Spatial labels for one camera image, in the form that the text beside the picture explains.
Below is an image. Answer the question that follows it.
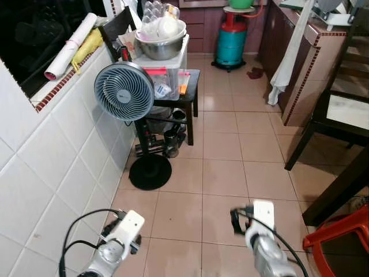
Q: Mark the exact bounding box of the yellow cloth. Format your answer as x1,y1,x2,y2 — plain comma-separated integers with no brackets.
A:
70,28,105,73

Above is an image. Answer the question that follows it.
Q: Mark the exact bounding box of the grey hanging towel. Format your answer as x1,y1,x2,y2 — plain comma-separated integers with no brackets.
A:
268,0,315,106

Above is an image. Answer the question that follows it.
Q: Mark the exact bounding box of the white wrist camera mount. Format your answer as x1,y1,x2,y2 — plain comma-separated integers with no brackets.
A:
112,210,145,252
253,200,276,233

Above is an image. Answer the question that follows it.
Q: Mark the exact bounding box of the white plastic bowl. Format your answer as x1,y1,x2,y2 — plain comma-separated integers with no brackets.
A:
157,16,180,39

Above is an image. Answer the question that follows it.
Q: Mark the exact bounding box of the clear plastic storage box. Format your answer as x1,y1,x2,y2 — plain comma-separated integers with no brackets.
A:
131,35,191,102

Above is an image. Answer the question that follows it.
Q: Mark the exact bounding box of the teal gas cylinder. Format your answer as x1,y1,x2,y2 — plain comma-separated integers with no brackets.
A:
214,7,249,73

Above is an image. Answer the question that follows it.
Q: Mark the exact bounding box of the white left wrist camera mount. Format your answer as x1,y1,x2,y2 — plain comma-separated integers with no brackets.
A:
112,210,145,252

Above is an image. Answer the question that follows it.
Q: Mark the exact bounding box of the grey standing fan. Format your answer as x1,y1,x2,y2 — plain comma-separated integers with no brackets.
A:
94,61,173,192

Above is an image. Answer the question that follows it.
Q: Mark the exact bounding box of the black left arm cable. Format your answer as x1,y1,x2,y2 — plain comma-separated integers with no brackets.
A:
59,208,125,277

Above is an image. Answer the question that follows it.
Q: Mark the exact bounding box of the white paper roll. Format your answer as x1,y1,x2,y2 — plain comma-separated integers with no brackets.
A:
44,13,98,81

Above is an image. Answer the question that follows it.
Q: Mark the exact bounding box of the clear egg tray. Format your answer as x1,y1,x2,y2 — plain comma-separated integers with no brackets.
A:
141,0,180,25

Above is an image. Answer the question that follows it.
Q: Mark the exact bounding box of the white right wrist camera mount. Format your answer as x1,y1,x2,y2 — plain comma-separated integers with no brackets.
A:
253,200,276,233

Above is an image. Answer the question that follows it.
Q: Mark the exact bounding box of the green bowl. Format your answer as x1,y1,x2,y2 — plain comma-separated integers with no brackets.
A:
229,0,255,10

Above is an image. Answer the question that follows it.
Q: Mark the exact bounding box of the large steel basin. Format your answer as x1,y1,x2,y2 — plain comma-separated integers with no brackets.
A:
134,19,188,61

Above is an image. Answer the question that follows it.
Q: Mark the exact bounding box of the black handheld vacuum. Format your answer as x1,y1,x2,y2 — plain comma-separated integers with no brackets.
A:
135,110,189,158

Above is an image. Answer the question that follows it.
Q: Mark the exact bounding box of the brown tiled cabinet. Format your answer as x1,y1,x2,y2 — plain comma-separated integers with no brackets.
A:
257,0,348,127

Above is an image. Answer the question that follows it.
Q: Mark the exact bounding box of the dark wooden table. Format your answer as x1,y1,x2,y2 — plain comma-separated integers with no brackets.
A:
302,147,369,227

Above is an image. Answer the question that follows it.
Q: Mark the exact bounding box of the red plastic chair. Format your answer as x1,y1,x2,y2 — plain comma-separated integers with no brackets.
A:
303,203,369,277

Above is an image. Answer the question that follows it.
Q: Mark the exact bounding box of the black wooden chair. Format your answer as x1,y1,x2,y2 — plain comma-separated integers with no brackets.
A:
285,9,369,171

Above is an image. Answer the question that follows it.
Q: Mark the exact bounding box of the black side table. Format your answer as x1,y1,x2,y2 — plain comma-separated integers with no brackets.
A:
144,69,201,147

